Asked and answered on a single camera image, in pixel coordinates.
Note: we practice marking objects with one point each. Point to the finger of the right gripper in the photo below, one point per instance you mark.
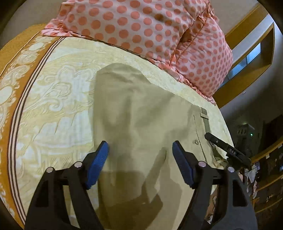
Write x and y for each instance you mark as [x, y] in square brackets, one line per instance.
[235, 158]

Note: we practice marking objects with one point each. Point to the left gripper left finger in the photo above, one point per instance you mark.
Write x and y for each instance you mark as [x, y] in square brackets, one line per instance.
[61, 201]

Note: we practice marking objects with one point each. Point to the khaki beige pants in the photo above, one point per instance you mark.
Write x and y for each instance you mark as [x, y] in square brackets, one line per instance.
[140, 186]

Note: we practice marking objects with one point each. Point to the cluttered wooden shelf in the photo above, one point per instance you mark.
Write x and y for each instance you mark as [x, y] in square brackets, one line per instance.
[264, 179]

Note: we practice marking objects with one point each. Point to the right pink polka-dot pillow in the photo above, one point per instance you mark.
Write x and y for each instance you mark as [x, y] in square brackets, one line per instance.
[202, 57]

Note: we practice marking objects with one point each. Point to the pink polka-dot pillow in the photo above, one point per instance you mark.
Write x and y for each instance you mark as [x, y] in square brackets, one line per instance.
[150, 29]
[202, 57]

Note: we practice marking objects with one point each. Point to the wooden framed window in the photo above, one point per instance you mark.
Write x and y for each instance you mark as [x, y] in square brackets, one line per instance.
[252, 42]

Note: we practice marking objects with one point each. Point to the yellow floral bed sheet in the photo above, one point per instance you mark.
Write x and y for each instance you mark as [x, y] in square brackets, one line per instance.
[47, 108]

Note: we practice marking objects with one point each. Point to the left pink polka-dot pillow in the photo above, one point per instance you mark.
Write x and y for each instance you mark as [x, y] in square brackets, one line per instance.
[150, 29]

